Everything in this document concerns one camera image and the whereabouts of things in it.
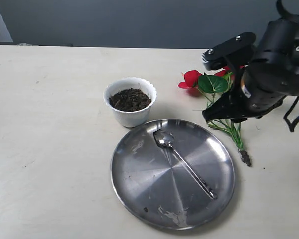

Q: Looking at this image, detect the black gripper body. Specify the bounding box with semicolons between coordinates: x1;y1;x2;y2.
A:
228;59;299;122

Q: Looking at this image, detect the artificial red flower plant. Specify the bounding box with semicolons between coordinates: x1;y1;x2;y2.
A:
178;67;252;167

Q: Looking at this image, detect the metal spoon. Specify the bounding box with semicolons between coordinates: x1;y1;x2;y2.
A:
153;129;218;200

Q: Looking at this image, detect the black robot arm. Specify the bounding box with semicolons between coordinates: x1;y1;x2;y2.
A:
202;1;299;122

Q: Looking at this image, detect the white scalloped pot with soil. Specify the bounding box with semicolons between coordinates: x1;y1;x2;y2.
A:
104;77;157;128

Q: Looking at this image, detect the round steel plate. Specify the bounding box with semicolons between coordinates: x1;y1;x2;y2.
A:
111;119;236;230

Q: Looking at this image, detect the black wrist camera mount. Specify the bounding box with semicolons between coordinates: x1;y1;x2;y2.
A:
201;31;257;83

